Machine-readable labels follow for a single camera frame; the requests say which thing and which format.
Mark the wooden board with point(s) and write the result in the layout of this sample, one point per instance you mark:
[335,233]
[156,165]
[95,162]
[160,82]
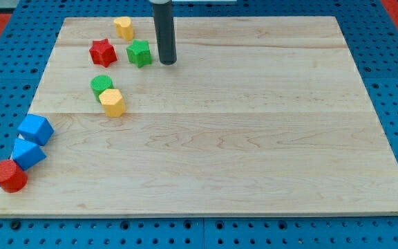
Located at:
[259,116]

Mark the red star block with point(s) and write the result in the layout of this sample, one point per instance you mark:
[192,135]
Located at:
[102,53]

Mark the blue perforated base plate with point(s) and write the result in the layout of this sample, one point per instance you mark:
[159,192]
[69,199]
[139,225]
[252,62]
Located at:
[28,30]

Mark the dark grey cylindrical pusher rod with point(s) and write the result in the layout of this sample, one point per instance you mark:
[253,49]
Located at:
[164,30]

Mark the green star block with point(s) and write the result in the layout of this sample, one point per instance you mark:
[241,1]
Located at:
[139,53]

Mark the blue cube block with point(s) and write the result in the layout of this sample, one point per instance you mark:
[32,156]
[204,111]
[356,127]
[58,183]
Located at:
[36,129]

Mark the red cylinder block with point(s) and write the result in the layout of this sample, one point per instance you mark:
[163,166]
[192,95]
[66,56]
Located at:
[12,177]

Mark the blue triangle block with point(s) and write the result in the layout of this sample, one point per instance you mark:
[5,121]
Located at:
[27,154]

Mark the yellow hexagon block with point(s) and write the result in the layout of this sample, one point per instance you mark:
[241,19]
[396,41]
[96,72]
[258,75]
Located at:
[112,102]

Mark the yellow heart block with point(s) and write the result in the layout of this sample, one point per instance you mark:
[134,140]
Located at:
[124,28]

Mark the green cylinder block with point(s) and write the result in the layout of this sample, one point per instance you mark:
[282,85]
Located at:
[99,84]

